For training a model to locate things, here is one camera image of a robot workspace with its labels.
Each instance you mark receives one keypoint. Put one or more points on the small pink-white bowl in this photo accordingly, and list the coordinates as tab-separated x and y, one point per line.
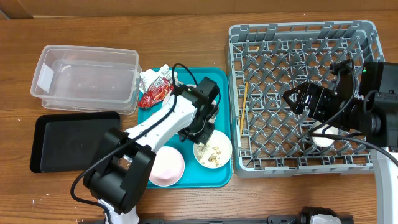
168	168

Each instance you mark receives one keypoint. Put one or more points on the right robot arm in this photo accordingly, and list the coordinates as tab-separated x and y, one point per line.
364	113

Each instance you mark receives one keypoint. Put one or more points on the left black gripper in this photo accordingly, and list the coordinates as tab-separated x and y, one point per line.
203	137

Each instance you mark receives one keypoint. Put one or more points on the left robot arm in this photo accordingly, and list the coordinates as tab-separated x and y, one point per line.
120	169

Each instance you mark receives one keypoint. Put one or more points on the red snack wrapper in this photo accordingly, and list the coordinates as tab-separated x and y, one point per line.
156	93

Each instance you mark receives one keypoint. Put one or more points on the clear plastic storage bin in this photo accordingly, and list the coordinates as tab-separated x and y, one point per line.
87	79

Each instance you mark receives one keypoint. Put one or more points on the crumpled white paper wad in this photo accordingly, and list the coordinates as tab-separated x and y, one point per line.
149	76

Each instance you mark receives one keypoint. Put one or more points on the white paper cup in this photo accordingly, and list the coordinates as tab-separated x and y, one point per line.
322	141

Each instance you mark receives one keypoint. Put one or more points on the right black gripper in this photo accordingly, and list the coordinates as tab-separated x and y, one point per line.
321	102

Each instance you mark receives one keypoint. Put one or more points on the large white plate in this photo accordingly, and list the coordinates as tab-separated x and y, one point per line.
167	97

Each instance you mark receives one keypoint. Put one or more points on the teal serving tray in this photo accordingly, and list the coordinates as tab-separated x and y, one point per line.
195	174

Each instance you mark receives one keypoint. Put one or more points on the black plastic tray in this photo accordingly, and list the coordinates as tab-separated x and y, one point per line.
68	142

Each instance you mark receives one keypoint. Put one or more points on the grey dishwasher rack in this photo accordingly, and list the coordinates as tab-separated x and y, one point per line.
274	58

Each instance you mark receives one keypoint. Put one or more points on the wooden chopstick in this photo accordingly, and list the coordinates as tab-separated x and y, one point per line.
243	108

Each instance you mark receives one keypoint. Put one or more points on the white bowl with rice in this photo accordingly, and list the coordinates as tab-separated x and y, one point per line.
218	151

